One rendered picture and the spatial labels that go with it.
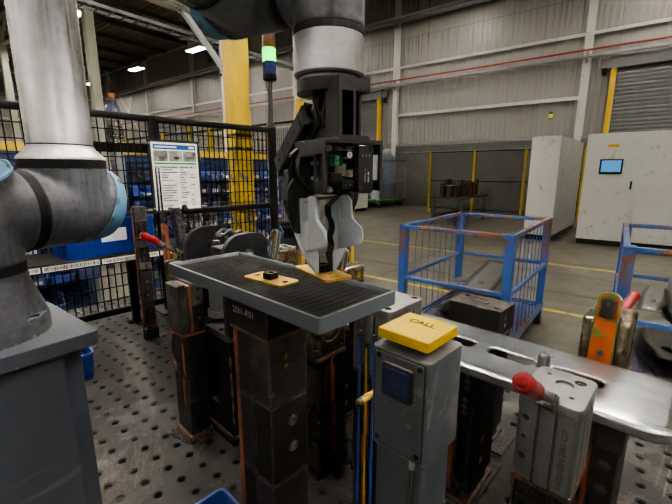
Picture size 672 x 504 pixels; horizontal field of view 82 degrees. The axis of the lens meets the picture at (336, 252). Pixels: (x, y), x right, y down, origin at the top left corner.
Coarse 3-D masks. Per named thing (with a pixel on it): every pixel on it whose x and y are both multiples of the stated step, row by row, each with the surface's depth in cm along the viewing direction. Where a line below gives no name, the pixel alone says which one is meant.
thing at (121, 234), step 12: (120, 228) 139; (96, 240) 133; (108, 240) 136; (120, 240) 139; (132, 240) 142; (60, 252) 130; (72, 252) 128; (84, 252) 130; (96, 252) 133; (108, 252) 136; (120, 252) 140
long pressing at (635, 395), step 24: (456, 336) 76; (480, 336) 76; (504, 336) 76; (480, 360) 66; (504, 360) 66; (552, 360) 66; (576, 360) 66; (504, 384) 60; (624, 384) 59; (648, 384) 59; (600, 408) 52; (624, 408) 53; (648, 408) 53; (624, 432) 49; (648, 432) 48
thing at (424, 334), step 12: (384, 324) 40; (396, 324) 40; (408, 324) 40; (420, 324) 40; (432, 324) 40; (444, 324) 40; (384, 336) 39; (396, 336) 38; (408, 336) 37; (420, 336) 37; (432, 336) 37; (444, 336) 38; (420, 348) 37; (432, 348) 36
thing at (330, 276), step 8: (320, 264) 48; (328, 264) 47; (304, 272) 48; (312, 272) 47; (320, 272) 46; (328, 272) 47; (336, 272) 47; (320, 280) 44; (328, 280) 43; (336, 280) 44
